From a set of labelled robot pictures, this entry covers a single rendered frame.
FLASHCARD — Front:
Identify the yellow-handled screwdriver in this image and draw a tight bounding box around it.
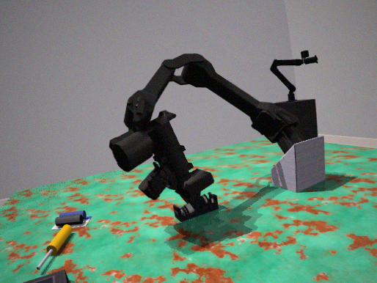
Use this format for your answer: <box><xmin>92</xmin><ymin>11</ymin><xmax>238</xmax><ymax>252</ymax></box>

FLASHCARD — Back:
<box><xmin>37</xmin><ymin>225</ymin><xmax>72</xmax><ymax>270</ymax></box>

